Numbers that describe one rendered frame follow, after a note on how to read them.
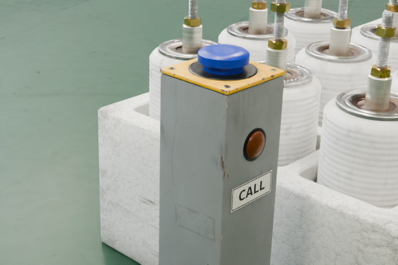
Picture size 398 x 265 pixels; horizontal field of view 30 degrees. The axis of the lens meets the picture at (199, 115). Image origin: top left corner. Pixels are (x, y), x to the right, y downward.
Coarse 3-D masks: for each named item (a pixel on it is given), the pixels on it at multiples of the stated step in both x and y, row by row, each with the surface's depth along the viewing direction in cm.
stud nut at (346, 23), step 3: (333, 18) 83; (336, 18) 83; (348, 18) 83; (333, 21) 83; (336, 21) 82; (339, 21) 82; (342, 21) 82; (345, 21) 82; (348, 21) 83; (333, 24) 83; (336, 24) 83; (339, 24) 83; (342, 24) 82; (345, 24) 82; (348, 24) 83; (339, 27) 83; (342, 27) 83; (345, 27) 83
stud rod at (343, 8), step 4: (340, 0) 82; (344, 0) 82; (340, 4) 82; (344, 4) 82; (340, 8) 82; (344, 8) 82; (340, 12) 82; (344, 12) 82; (340, 16) 83; (344, 16) 83
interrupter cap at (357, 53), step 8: (312, 48) 85; (320, 48) 85; (328, 48) 86; (352, 48) 86; (360, 48) 86; (312, 56) 83; (320, 56) 82; (328, 56) 82; (336, 56) 82; (344, 56) 83; (352, 56) 82; (360, 56) 83; (368, 56) 82
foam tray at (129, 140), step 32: (128, 128) 83; (320, 128) 82; (128, 160) 84; (128, 192) 86; (288, 192) 69; (320, 192) 68; (128, 224) 88; (288, 224) 70; (320, 224) 67; (352, 224) 65; (384, 224) 63; (128, 256) 89; (288, 256) 71; (320, 256) 68; (352, 256) 66; (384, 256) 63
